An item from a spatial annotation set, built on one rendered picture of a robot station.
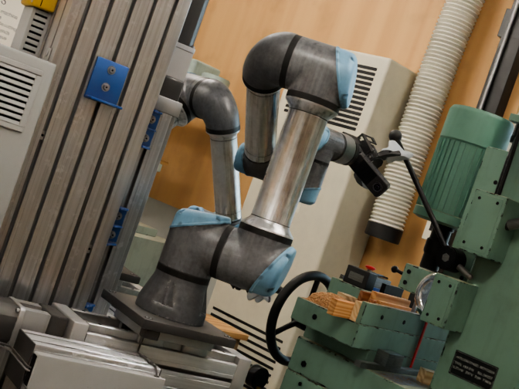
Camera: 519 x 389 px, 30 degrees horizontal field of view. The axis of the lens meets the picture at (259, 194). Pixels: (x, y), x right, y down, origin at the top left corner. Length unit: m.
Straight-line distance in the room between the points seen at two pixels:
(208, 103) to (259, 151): 0.40
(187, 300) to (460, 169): 0.87
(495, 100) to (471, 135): 1.49
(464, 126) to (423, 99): 1.54
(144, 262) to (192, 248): 2.67
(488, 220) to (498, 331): 0.26
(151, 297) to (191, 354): 0.15
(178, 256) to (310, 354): 0.64
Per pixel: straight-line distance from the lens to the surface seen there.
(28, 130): 1.95
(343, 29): 4.66
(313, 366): 2.50
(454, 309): 2.34
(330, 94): 1.99
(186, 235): 1.99
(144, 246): 4.62
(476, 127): 2.54
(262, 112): 2.16
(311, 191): 2.32
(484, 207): 2.33
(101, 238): 2.10
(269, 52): 2.02
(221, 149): 2.67
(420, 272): 2.58
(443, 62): 4.10
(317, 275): 2.79
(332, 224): 4.03
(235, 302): 4.29
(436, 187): 2.54
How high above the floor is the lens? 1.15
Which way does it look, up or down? 1 degrees down
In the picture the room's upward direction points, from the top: 19 degrees clockwise
